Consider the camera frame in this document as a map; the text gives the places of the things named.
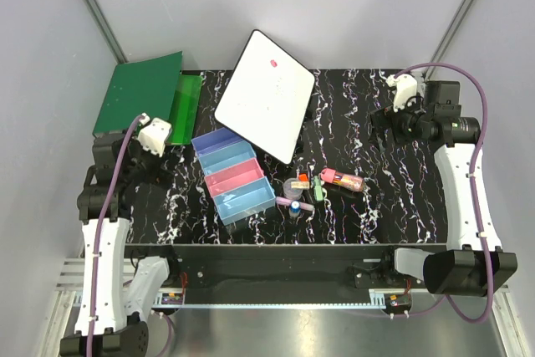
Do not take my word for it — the pink purple pen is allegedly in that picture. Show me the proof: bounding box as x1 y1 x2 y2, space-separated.
275 196 314 212

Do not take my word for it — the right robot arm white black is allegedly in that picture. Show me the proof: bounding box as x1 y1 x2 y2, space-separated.
370 74 517 297

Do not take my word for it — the white whiteboard black frame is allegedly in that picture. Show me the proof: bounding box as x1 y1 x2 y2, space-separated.
214 29 315 165

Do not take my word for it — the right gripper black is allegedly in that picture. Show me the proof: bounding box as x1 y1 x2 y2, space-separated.
367 93 431 153

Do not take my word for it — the green ring binder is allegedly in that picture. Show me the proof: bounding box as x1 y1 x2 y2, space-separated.
93 52 182 137

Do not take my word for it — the green transparent plastic folder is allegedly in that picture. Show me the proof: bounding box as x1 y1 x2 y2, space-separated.
167 74 202 145

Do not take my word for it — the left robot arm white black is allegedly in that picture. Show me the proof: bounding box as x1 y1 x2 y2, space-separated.
59 132 181 356

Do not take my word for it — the pink plastic drawer box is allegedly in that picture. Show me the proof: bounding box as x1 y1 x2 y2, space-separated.
205 158 264 198

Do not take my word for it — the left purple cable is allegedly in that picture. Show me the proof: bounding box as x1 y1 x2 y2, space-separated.
85 112 175 357

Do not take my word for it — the light blue end drawer box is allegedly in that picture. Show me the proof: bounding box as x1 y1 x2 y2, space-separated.
213 177 276 226

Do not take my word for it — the purple plastic drawer box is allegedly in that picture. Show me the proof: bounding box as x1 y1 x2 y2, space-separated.
191 127 242 156

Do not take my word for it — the pink crayon tube case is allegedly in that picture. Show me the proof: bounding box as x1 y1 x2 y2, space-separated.
320 168 364 192

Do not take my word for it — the green stapler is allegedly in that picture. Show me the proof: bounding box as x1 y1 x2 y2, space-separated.
312 176 324 202

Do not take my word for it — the round clear plastic container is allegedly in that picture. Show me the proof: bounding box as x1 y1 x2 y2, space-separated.
283 178 303 201

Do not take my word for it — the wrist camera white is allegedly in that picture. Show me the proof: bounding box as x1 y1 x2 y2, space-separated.
385 74 420 113
137 118 172 157

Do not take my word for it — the blue white glue bottle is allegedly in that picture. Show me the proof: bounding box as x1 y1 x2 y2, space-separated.
288 200 301 218

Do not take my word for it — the orange cap black marker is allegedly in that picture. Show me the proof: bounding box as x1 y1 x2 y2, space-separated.
297 171 310 182

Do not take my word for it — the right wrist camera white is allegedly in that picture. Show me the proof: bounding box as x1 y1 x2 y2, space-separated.
385 74 420 113

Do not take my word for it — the beige eraser block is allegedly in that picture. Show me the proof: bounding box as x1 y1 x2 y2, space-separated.
290 181 310 190

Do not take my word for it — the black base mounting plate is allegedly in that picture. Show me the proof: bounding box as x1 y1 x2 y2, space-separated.
125 244 425 308

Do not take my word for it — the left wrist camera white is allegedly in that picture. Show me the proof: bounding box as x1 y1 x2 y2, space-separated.
137 118 172 157

